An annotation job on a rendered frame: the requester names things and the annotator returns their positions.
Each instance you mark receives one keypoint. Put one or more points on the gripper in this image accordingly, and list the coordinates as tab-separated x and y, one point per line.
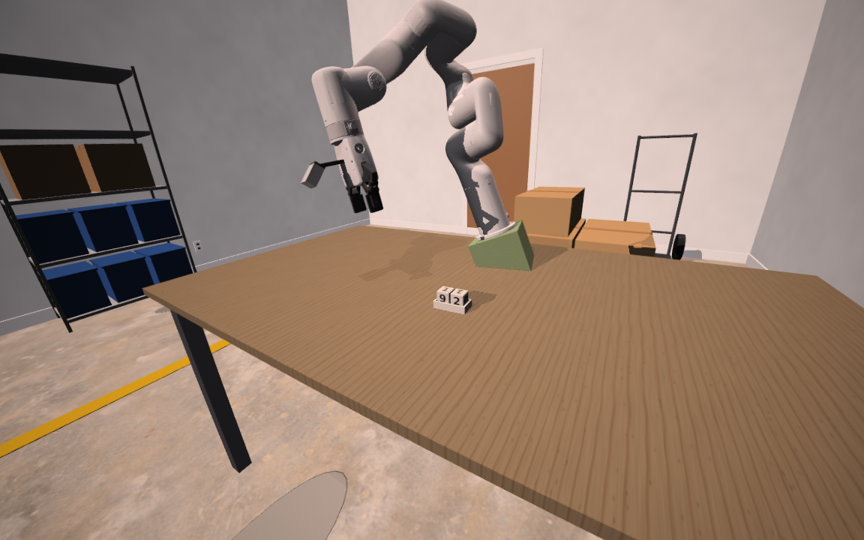
347	148

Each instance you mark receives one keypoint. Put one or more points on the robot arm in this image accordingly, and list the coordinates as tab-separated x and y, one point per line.
475	109

